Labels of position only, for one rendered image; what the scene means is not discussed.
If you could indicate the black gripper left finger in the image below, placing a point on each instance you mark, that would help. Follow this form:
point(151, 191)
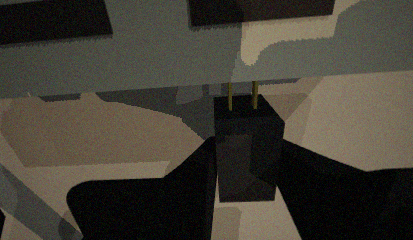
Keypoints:
point(182, 201)

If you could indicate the black two-prong charger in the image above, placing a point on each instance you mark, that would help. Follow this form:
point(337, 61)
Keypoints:
point(248, 136)

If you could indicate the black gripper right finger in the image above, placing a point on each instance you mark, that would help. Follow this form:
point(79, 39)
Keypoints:
point(329, 200)

